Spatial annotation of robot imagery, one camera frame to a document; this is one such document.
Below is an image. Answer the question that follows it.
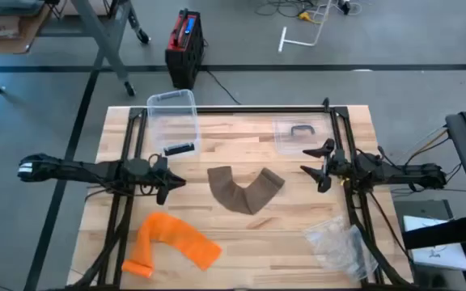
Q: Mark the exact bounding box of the wooden desk with grey legs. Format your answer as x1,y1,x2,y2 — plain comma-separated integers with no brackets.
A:
0,0,152,97

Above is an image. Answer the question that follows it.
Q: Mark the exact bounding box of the dark grey sheet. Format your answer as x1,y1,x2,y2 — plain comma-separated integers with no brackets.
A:
0,0,46,17

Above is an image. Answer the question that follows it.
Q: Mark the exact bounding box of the brown elastic bandage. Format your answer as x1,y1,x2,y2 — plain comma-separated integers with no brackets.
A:
206,165,286,216

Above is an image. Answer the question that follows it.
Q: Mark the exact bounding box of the tangle of floor cables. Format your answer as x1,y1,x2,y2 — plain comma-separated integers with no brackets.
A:
255,0,363,19

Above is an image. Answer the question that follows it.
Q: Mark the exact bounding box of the clear plastic bin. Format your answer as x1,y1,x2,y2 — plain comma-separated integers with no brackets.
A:
146,89,201,157

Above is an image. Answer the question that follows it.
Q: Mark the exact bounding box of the orange elastic bandage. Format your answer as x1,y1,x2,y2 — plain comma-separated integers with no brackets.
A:
121,212,222,279

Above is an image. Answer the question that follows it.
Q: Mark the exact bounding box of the black flat beam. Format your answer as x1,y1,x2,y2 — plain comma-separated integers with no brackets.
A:
401,213,466,251

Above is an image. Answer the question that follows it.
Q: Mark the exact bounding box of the yellow and black cable bundle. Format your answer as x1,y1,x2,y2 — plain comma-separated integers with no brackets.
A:
390,124,466,199

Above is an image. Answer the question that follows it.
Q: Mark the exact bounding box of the clear lid with handle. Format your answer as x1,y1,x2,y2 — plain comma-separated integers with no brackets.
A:
272,114,335,156

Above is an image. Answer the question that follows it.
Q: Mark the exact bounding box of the white box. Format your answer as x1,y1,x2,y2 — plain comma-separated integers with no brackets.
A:
402,215,466,272

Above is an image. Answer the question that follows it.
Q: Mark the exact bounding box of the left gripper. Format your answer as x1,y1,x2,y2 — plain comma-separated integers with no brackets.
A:
147,153,187,206

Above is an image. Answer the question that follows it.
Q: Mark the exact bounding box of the red and black crate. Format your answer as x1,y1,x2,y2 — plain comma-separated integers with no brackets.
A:
164,8,205,91

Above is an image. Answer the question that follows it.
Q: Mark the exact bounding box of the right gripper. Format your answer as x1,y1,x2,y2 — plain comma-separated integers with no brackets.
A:
299,137,358,194

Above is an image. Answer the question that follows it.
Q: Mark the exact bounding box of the clear plastic bag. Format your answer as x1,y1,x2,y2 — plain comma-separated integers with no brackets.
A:
303,215,379,282

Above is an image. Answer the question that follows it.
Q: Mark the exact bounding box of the black power cable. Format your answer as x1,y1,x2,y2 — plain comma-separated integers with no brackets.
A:
200,38,242,105

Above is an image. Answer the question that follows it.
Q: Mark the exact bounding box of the white T-shaped stand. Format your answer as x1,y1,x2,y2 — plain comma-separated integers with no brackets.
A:
277,0,333,53

